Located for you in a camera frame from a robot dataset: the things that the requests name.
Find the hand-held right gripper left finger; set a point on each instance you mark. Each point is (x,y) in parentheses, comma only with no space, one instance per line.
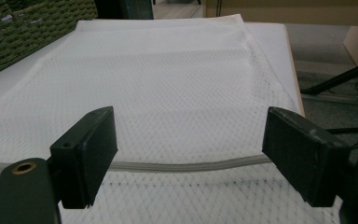
(87,155)

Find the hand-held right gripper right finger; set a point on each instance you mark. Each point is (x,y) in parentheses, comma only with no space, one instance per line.
(304,155)

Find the white mesh laundry bag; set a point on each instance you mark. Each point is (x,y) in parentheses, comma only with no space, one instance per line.
(180,93)

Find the wooden table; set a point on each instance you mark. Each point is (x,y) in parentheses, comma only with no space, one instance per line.
(296,77)

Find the black stand leg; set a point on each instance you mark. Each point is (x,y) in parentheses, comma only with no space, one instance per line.
(338,79)

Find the white table mat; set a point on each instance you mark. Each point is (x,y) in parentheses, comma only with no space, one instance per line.
(273,49)

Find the green woven basket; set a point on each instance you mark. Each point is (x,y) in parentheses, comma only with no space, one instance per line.
(28,28)

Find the dark cabinet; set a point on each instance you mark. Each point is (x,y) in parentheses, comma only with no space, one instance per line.
(124,7)

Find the light wooden furniture frame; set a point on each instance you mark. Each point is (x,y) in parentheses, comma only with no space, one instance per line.
(292,12)

